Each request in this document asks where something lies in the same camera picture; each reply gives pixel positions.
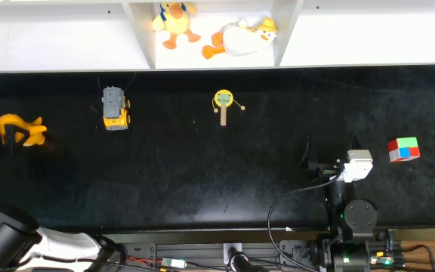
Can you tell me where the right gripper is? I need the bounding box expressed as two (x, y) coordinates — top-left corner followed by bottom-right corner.
(301, 134), (363, 181)

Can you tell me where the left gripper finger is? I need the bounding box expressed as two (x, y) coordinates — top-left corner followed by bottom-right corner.
(2, 124), (29, 156)

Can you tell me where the yellow rubber duck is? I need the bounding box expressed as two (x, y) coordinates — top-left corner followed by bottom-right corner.
(0, 113), (48, 147)

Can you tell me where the many-coloured puzzle cube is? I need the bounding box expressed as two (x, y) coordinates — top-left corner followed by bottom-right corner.
(387, 136), (421, 163)

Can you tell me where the grey and yellow toy truck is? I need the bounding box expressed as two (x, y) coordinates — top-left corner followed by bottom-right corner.
(101, 85), (132, 131)

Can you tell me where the yellow rattle drum toy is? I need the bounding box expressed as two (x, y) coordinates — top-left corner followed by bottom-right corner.
(211, 88), (246, 127)

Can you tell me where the white shelf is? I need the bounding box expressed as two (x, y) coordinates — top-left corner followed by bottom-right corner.
(0, 0), (435, 74)

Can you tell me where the white plush duck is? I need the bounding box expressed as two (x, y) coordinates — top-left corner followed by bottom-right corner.
(202, 17), (279, 60)

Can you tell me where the yellow plush duck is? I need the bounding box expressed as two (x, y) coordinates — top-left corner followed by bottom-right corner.
(151, 2), (202, 51)

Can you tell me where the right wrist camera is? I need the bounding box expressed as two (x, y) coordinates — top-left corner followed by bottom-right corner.
(339, 149), (375, 184)

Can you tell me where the black cable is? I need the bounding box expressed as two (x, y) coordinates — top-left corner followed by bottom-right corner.
(15, 234), (128, 272)
(267, 168), (345, 272)

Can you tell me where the mounting rail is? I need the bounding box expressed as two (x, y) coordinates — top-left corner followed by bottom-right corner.
(100, 227), (435, 272)

